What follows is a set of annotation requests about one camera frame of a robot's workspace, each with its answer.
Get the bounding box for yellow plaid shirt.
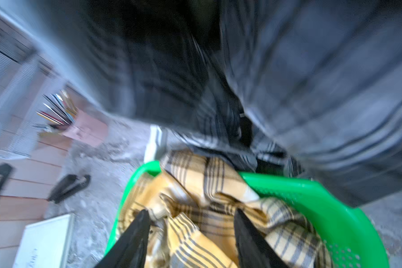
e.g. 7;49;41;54
116;150;334;268

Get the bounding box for metal clothes rack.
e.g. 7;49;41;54
144;125;168;163

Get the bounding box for green plastic basket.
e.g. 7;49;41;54
105;161;389;268

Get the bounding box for black stapler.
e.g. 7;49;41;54
48;174;91;204

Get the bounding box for grey plaid shirt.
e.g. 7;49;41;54
25;1;257;171
174;0;402;208

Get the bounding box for white booklet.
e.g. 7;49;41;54
13;213;75;268

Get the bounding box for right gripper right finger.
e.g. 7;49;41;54
234;209;288;268

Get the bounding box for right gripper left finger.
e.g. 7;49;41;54
95;210;151;268

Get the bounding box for pink pencil cup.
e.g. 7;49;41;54
33;90;108;147

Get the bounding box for white wire mesh shelf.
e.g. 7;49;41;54
0;17;66;160

